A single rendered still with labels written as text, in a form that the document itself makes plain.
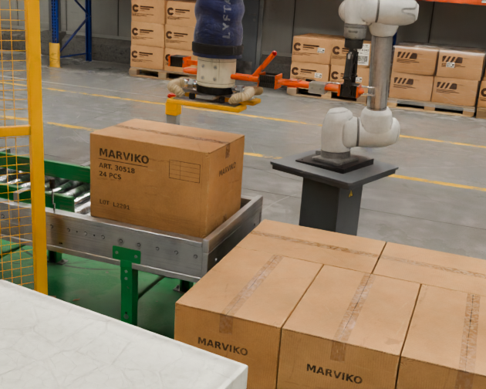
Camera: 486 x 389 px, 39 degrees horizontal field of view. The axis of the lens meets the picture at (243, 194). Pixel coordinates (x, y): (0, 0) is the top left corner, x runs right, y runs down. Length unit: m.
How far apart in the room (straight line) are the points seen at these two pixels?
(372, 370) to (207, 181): 1.10
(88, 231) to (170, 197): 0.41
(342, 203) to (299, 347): 1.36
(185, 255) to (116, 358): 1.71
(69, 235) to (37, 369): 2.00
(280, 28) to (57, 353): 10.64
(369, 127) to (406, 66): 6.42
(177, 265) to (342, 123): 1.16
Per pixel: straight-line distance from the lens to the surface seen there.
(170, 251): 2.94
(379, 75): 3.46
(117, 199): 3.17
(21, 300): 1.45
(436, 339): 2.43
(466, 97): 9.90
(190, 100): 2.98
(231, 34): 2.95
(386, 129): 3.53
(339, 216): 3.57
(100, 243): 3.11
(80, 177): 3.76
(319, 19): 11.50
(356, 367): 2.34
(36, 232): 3.15
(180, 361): 1.23
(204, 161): 2.90
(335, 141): 3.53
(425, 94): 9.93
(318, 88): 2.89
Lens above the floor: 1.67
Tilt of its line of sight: 18 degrees down
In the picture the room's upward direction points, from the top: 4 degrees clockwise
